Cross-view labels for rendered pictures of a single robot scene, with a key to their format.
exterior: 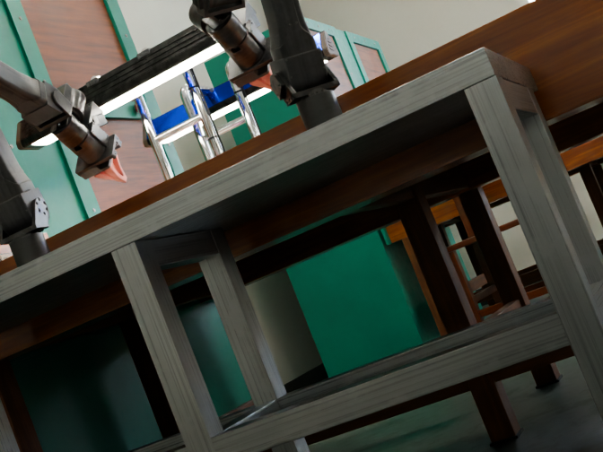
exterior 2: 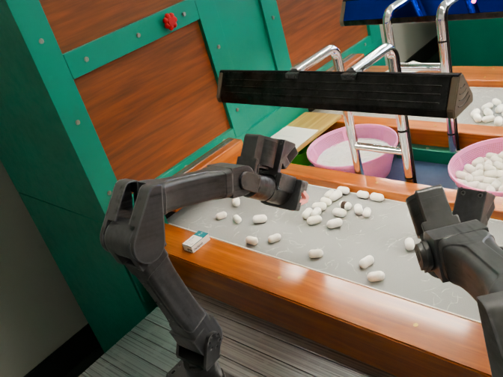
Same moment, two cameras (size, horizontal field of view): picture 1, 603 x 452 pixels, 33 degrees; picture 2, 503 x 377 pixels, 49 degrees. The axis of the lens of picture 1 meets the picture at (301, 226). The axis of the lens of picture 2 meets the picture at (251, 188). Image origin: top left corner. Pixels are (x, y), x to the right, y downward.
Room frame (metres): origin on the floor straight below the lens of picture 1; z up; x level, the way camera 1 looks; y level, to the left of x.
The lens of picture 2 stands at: (1.16, -0.07, 1.49)
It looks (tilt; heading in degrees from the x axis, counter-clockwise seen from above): 28 degrees down; 27
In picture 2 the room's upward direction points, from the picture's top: 17 degrees counter-clockwise
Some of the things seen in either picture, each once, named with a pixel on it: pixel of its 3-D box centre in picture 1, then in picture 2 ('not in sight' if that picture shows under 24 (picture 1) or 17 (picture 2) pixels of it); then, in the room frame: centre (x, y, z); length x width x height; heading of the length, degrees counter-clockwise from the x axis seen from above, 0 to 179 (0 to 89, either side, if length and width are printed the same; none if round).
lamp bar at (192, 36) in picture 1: (123, 81); (322, 87); (2.27, 0.25, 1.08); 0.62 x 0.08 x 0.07; 67
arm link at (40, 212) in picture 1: (21, 222); (196, 343); (1.81, 0.46, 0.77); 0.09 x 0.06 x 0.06; 71
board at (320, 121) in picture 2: not in sight; (293, 137); (2.68, 0.50, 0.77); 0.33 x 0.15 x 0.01; 157
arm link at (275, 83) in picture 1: (304, 82); not in sight; (1.58, -0.09, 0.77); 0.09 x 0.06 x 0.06; 111
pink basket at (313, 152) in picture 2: not in sight; (354, 158); (2.60, 0.30, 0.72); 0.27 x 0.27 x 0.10
